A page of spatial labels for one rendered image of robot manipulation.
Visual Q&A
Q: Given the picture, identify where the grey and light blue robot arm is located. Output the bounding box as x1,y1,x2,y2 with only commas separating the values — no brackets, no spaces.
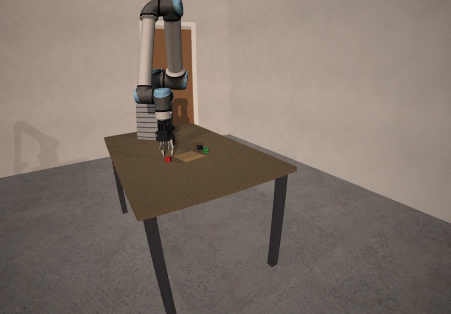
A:
134,0,188,120

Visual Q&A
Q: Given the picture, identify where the tan cork mat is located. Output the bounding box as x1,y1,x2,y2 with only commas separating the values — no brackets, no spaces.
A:
174,151,205,162

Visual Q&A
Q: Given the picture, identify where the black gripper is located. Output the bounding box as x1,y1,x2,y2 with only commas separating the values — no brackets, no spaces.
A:
155,119,175,156

